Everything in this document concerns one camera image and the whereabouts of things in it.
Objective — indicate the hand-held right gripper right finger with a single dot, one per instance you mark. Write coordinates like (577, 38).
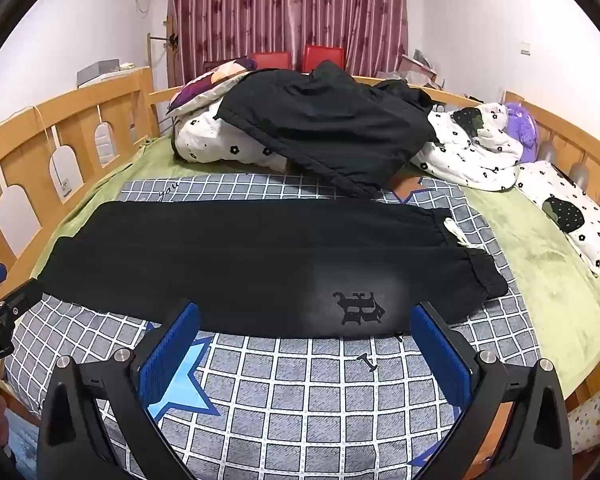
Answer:
(440, 355)

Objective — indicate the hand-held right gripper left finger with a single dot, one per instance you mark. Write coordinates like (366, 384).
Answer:
(170, 355)

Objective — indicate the black pants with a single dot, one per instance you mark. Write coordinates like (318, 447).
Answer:
(230, 260)

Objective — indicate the grey grid star bedsheet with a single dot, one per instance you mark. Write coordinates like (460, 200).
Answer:
(305, 385)

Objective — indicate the white star-print cloth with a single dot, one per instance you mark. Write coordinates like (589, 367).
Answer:
(595, 420)

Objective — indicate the white floral quilt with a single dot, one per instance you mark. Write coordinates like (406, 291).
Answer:
(470, 160)

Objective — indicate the white floral pillow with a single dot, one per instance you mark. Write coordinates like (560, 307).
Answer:
(570, 200)

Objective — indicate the grey box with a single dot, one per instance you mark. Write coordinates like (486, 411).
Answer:
(97, 72)

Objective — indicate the purple plush toy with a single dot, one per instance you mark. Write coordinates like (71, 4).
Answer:
(525, 130)

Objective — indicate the black jacket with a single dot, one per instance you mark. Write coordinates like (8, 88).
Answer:
(330, 120)

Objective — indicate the purple patterned pillow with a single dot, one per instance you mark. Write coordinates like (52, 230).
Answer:
(200, 92)

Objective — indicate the wooden coat rack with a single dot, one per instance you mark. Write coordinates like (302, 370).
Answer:
(170, 40)

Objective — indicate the red chair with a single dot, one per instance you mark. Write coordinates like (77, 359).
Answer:
(320, 55)
(270, 60)

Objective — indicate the maroon striped curtain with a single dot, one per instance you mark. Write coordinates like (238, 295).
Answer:
(280, 10)

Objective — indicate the wooden bed frame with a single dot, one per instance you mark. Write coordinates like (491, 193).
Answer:
(125, 100)

